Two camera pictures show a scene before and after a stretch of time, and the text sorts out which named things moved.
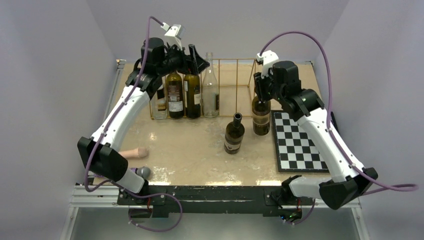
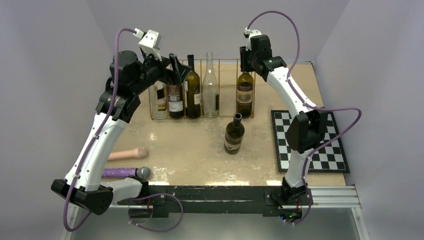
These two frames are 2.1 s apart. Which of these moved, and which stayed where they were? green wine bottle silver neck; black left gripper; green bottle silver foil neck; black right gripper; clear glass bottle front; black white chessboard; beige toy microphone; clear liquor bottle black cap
Moved: black right gripper; black left gripper; green bottle silver foil neck
Stayed: clear liquor bottle black cap; beige toy microphone; clear glass bottle front; green wine bottle silver neck; black white chessboard
